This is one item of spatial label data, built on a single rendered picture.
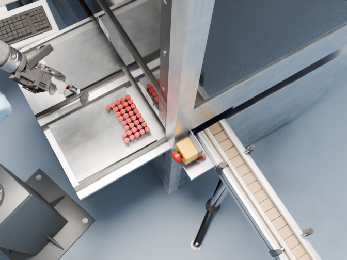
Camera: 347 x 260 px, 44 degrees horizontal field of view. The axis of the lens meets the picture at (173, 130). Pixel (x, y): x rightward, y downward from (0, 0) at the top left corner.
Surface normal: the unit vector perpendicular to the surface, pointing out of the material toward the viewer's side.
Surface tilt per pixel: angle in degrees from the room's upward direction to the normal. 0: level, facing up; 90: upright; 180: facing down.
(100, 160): 0
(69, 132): 0
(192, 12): 90
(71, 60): 0
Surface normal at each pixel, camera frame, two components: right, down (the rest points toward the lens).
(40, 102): 0.04, -0.34
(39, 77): 0.79, -0.06
